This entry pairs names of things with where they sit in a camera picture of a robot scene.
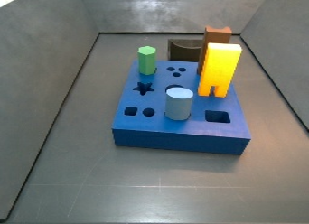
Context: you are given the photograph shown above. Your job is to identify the brown block peg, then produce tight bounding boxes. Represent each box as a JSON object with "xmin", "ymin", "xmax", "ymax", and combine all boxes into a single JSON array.
[{"xmin": 197, "ymin": 25, "xmax": 232, "ymax": 75}]

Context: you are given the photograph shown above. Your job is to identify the black curved stand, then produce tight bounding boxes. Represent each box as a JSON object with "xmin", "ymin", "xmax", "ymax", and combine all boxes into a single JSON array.
[{"xmin": 168, "ymin": 39, "xmax": 202, "ymax": 62}]

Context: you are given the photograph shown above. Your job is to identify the green hexagonal peg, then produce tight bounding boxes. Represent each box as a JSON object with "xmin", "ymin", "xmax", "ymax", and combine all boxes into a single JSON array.
[{"xmin": 138, "ymin": 46, "xmax": 156, "ymax": 75}]

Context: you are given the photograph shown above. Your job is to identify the blue shape sorter board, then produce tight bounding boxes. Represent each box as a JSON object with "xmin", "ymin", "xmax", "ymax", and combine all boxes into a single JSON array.
[{"xmin": 113, "ymin": 61, "xmax": 252, "ymax": 154}]

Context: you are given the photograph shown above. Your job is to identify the light blue cylinder peg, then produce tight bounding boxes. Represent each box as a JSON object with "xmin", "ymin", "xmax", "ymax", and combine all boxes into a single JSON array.
[{"xmin": 166, "ymin": 87, "xmax": 193, "ymax": 120}]

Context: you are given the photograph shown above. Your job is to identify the yellow arch block peg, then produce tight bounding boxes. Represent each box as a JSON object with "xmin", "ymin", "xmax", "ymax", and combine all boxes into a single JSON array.
[{"xmin": 198, "ymin": 42, "xmax": 242, "ymax": 98}]

